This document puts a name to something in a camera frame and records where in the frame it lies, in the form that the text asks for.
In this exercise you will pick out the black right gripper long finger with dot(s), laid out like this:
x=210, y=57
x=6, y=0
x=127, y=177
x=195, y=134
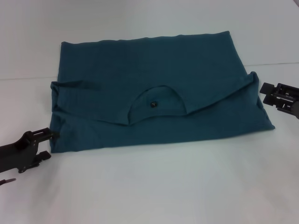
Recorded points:
x=268, y=88

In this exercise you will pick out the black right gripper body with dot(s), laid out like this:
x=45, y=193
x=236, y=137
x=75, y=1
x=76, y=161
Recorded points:
x=290, y=100

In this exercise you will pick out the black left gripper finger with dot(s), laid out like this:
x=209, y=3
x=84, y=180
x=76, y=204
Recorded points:
x=44, y=156
x=45, y=135

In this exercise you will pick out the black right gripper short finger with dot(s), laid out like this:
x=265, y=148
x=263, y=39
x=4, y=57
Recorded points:
x=271, y=100

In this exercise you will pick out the teal t-shirt with FREE print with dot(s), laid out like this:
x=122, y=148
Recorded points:
x=151, y=70

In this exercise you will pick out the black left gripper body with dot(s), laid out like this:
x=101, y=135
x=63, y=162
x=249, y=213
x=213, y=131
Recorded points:
x=16, y=151

